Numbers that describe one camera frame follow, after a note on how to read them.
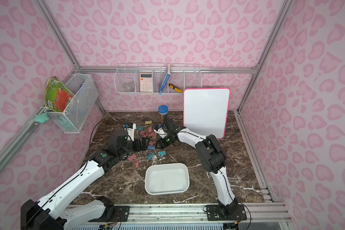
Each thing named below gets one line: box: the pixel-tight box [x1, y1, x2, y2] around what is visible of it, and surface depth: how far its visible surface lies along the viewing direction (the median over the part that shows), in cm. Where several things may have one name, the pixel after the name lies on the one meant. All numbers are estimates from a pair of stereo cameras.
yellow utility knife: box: [168, 83, 184, 93], surface depth 100 cm
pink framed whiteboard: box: [183, 88, 231, 140], surface depth 90 cm
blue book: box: [158, 64, 171, 95], surface depth 90 cm
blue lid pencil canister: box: [157, 104, 169, 125], surface depth 97 cm
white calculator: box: [139, 73, 153, 93], surface depth 97 cm
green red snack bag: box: [44, 76, 75, 113], surface depth 73 cm
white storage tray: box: [144, 162, 191, 196], surface depth 85 cm
